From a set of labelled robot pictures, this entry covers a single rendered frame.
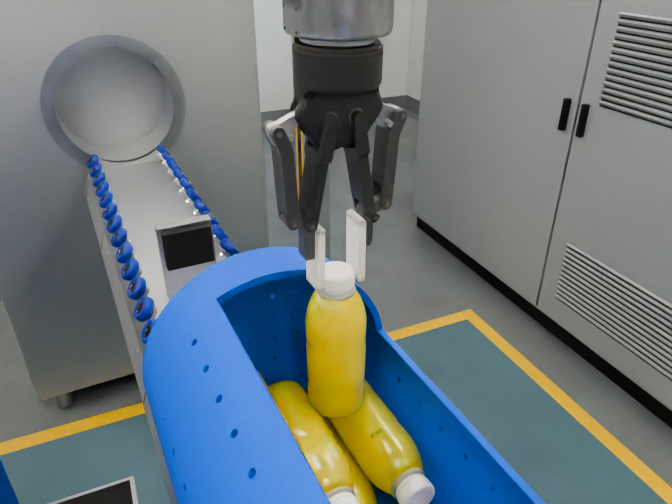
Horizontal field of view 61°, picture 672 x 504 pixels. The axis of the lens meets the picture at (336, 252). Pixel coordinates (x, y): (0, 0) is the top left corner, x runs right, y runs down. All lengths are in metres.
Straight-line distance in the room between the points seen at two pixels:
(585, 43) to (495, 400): 1.33
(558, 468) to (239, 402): 1.73
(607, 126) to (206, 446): 1.93
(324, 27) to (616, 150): 1.83
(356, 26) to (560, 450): 1.89
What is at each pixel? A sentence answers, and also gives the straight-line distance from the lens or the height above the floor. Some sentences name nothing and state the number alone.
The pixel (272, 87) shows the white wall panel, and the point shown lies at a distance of 5.21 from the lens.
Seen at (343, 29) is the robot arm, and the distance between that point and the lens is 0.45.
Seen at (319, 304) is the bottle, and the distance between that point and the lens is 0.58.
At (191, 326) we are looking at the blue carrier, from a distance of 0.59.
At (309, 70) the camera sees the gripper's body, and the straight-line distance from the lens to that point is 0.47.
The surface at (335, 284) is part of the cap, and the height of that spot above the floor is 1.24.
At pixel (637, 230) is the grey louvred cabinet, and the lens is 2.20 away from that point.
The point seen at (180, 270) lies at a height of 0.99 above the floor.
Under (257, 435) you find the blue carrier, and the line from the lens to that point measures 0.46.
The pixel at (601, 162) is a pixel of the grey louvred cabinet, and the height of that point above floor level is 0.83.
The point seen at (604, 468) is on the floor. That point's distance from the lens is 2.19.
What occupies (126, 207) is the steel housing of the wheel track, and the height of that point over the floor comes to 0.93.
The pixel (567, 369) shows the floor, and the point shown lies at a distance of 2.53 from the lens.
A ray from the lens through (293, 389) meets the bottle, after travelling 0.67.
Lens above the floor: 1.55
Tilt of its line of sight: 29 degrees down
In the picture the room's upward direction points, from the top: straight up
